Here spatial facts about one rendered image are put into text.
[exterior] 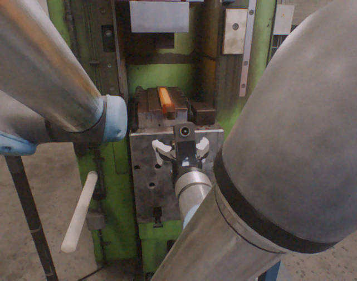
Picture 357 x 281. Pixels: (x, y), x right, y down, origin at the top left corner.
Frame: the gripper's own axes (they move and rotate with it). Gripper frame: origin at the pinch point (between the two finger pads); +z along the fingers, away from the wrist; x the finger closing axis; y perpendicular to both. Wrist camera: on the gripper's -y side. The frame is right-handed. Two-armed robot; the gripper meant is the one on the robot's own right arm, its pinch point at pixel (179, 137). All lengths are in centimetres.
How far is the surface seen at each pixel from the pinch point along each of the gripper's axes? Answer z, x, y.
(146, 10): 30.7, -7.0, -33.8
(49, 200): 111, -93, 100
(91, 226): 39, -41, 66
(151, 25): 30.7, -5.8, -29.1
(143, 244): 26, -14, 68
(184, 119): 30.7, 6.4, 5.6
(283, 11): 643, 378, -79
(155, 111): 30.7, -5.6, 1.5
